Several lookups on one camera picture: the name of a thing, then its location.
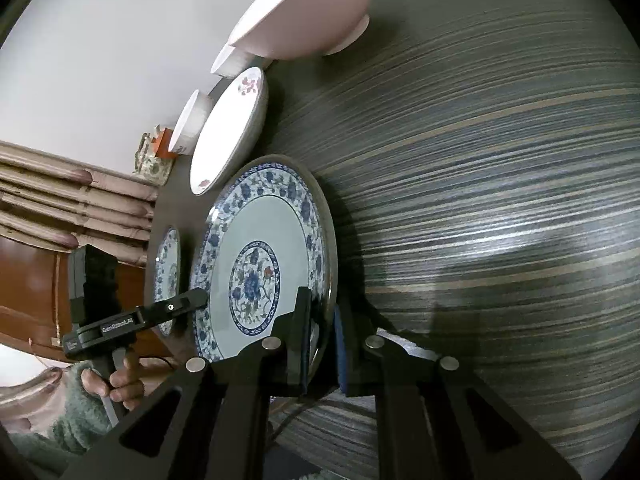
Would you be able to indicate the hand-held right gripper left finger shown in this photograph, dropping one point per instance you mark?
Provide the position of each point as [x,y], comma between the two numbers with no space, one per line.
[303,355]

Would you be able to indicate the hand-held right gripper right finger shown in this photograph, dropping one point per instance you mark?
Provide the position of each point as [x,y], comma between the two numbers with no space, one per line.
[343,357]

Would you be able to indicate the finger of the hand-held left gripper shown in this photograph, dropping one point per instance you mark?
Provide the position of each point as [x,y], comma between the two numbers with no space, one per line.
[170,307]

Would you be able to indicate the large blue patterned plate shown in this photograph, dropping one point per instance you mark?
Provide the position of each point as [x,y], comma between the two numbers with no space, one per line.
[265,220]

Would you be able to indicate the white plate with pink flowers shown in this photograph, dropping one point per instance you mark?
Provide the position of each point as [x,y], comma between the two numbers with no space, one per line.
[225,130]

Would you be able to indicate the large pink bowl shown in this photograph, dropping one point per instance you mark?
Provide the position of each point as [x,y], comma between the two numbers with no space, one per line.
[310,10]

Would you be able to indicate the person's left forearm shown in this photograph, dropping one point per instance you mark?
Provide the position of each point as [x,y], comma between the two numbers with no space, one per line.
[65,410]

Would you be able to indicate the person's left hand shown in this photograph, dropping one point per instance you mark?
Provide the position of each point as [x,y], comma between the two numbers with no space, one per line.
[125,385]

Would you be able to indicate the small blue patterned plate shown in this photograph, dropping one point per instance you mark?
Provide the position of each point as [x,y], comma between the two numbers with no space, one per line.
[170,260]

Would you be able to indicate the brown wooden cabinet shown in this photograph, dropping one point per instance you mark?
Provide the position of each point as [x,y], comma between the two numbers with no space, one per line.
[35,285]

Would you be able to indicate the beige curtain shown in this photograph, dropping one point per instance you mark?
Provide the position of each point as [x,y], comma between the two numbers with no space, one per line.
[60,195]

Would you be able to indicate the floral teapot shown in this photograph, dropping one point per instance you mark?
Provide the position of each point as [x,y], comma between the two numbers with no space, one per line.
[150,165]

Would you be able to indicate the small white bowl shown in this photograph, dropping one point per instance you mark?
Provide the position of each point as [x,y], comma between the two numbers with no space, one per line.
[232,62]

